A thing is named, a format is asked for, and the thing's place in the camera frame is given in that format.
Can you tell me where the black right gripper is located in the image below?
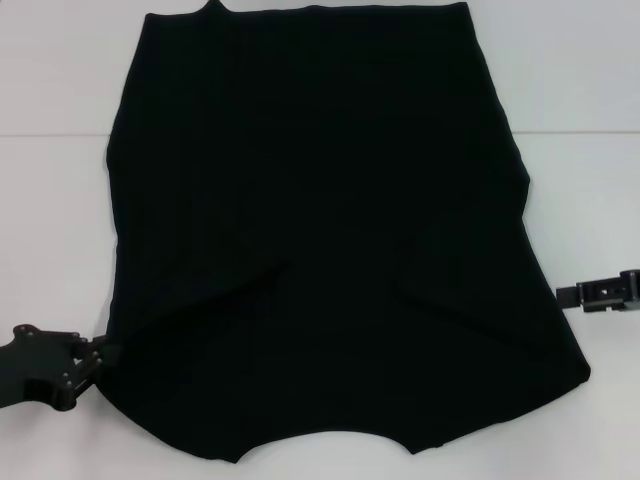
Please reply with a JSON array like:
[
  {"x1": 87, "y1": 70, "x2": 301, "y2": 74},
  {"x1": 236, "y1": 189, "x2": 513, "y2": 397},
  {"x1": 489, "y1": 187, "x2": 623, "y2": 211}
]
[{"x1": 556, "y1": 268, "x2": 640, "y2": 315}]

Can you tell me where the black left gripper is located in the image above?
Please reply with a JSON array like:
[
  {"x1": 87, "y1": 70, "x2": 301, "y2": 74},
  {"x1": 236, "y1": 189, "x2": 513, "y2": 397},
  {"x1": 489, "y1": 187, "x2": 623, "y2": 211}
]
[{"x1": 0, "y1": 323, "x2": 122, "y2": 414}]

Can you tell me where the black shirt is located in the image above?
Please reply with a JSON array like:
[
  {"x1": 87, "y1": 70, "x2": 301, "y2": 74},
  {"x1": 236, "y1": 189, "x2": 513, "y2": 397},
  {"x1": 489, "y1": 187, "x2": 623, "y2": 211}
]
[{"x1": 97, "y1": 0, "x2": 592, "y2": 454}]

